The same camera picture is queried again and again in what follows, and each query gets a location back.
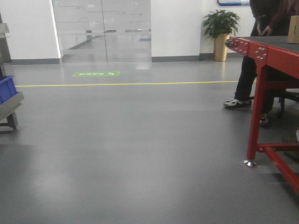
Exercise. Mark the blue framed wall sign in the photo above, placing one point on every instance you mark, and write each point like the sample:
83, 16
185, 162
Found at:
233, 3

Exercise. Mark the green potted plant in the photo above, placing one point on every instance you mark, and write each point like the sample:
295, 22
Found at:
220, 22

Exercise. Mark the green floor sign sticker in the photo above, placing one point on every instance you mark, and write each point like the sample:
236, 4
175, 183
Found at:
96, 74

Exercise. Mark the blue plastic crate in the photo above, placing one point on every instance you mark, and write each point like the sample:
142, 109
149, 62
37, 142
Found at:
7, 88

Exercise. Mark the person in dark clothes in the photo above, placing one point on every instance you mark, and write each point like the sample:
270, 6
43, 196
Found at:
272, 18

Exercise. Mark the red metal conveyor table frame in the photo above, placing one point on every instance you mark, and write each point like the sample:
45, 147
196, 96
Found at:
286, 61

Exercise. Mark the frosted glass double door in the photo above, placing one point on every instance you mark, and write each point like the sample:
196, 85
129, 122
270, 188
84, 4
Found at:
103, 30

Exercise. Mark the dark grey conveyor belt mat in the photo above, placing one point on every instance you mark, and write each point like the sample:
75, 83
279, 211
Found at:
276, 41

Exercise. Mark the small brown cardboard package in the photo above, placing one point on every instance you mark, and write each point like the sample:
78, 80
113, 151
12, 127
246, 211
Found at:
293, 35

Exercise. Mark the gold plant pot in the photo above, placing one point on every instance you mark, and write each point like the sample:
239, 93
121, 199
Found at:
220, 49

